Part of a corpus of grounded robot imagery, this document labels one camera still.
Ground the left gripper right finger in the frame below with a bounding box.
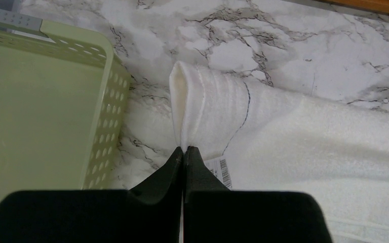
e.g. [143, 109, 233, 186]
[183, 146, 332, 242]

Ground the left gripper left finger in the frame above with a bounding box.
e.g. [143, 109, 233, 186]
[0, 147, 183, 242]

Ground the white towel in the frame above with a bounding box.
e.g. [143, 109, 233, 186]
[169, 61, 389, 242]

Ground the green plastic basket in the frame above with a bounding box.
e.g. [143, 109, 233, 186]
[0, 9, 131, 202]

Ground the wooden shelf rack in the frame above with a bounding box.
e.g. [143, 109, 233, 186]
[326, 0, 389, 14]

